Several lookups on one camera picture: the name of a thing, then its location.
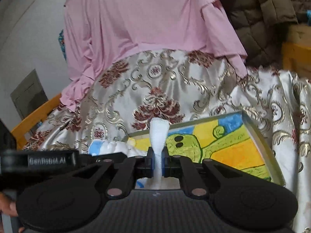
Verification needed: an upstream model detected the white blue baby sock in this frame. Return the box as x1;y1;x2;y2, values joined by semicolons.
88;139;147;157

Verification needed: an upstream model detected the person left hand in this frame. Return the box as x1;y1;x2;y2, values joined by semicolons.
0;192;25;233

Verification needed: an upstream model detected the metal tray with cartoon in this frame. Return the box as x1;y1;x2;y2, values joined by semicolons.
121;110;286;190

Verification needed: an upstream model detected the floral satin bedspread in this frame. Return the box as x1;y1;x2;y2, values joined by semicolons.
25;50;310;232

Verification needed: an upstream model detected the pink hanging sheet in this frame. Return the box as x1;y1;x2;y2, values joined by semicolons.
61;0;247;110

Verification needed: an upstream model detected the brown quilted jacket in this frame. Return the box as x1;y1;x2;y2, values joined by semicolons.
220;0;310;67

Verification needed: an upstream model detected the wooden bed rail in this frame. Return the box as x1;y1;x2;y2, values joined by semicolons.
11;93;61;150

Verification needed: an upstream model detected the grey wall panel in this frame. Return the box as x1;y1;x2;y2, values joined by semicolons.
10;70;48;120

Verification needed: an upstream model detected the colourful left wall poster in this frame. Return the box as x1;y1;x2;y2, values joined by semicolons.
58;30;66;60

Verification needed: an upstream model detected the wooden side frame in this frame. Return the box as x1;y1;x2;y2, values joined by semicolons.
282;24;311;79

